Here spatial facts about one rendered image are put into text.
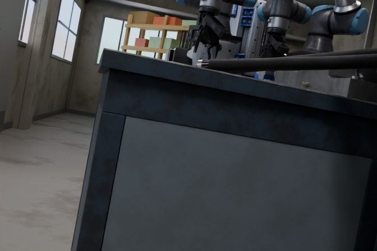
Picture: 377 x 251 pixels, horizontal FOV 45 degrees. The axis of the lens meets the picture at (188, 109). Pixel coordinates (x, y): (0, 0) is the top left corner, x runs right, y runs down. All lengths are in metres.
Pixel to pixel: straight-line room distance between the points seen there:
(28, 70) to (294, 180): 4.97
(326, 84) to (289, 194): 0.39
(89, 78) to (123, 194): 8.74
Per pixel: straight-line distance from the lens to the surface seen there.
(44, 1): 5.87
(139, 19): 9.02
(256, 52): 2.21
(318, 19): 2.21
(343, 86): 1.27
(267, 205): 1.07
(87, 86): 9.69
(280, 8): 1.76
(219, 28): 1.52
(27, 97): 5.82
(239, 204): 1.04
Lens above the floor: 0.73
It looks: 1 degrees down
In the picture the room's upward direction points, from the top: 11 degrees clockwise
